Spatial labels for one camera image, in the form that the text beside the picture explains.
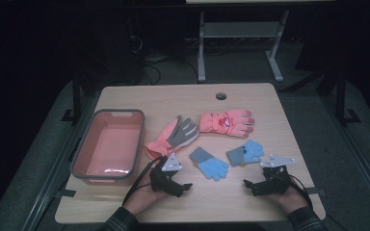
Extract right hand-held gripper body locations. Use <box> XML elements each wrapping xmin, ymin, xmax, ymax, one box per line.
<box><xmin>256</xmin><ymin>154</ymin><xmax>297</xmax><ymax>196</ymax></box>

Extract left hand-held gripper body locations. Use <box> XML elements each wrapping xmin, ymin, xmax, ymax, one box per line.
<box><xmin>148</xmin><ymin>152</ymin><xmax>184</xmax><ymax>194</ymax></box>

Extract blue knit glove grey cuff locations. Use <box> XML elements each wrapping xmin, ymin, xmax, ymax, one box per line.
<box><xmin>188</xmin><ymin>146</ymin><xmax>230</xmax><ymax>182</ymax></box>
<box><xmin>225</xmin><ymin>139</ymin><xmax>266</xmax><ymax>167</ymax></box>

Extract pink plastic bin grey rim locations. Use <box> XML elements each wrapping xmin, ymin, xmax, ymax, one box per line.
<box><xmin>70</xmin><ymin>108</ymin><xmax>146</xmax><ymax>187</ymax></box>

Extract person's right hand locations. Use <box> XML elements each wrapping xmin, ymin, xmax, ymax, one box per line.
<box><xmin>266</xmin><ymin>179</ymin><xmax>310</xmax><ymax>215</ymax></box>

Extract person's left hand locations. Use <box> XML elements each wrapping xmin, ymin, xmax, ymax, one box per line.
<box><xmin>123</xmin><ymin>179</ymin><xmax>172</xmax><ymax>217</ymax></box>

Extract dark tape strip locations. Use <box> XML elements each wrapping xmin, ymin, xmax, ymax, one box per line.
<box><xmin>55</xmin><ymin>189</ymin><xmax>77</xmax><ymax>198</ymax></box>
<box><xmin>303</xmin><ymin>187</ymin><xmax>327</xmax><ymax>196</ymax></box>

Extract black metal stand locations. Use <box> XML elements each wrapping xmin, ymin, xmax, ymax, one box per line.
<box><xmin>333</xmin><ymin>66</ymin><xmax>361</xmax><ymax>127</ymax></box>
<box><xmin>61</xmin><ymin>68</ymin><xmax>83</xmax><ymax>124</ymax></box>

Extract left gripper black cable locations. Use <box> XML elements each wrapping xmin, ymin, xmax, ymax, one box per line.
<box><xmin>122</xmin><ymin>156</ymin><xmax>163</xmax><ymax>206</ymax></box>

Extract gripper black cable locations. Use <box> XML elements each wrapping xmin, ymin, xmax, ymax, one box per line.
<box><xmin>283</xmin><ymin>172</ymin><xmax>314</xmax><ymax>209</ymax></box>
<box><xmin>122</xmin><ymin>156</ymin><xmax>163</xmax><ymax>206</ymax></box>

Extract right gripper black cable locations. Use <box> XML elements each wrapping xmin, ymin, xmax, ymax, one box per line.
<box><xmin>283</xmin><ymin>172</ymin><xmax>314</xmax><ymax>209</ymax></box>

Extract metal floor rail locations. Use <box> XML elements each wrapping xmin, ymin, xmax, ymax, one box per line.
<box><xmin>321</xmin><ymin>92</ymin><xmax>370</xmax><ymax>222</ymax></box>
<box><xmin>20</xmin><ymin>95</ymin><xmax>97</xmax><ymax>231</ymax></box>

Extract bundle of floor cables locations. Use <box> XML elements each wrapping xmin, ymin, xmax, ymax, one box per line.
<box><xmin>128</xmin><ymin>35</ymin><xmax>200</xmax><ymax>85</ymax></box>

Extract white metal table frame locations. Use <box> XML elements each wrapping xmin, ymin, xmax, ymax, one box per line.
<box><xmin>186</xmin><ymin>0</ymin><xmax>335</xmax><ymax>84</ymax></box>

